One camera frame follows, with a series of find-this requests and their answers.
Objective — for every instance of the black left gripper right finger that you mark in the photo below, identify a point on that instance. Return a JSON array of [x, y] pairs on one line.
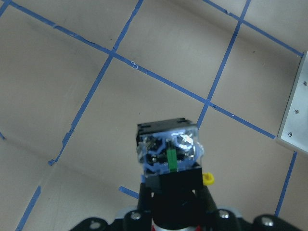
[[204, 202]]

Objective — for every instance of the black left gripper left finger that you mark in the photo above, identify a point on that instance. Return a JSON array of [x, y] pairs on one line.
[[145, 204]]

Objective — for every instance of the red emergency stop button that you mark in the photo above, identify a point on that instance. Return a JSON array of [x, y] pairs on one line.
[[170, 154]]

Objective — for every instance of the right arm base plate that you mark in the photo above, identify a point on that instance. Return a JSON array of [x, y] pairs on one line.
[[293, 130]]

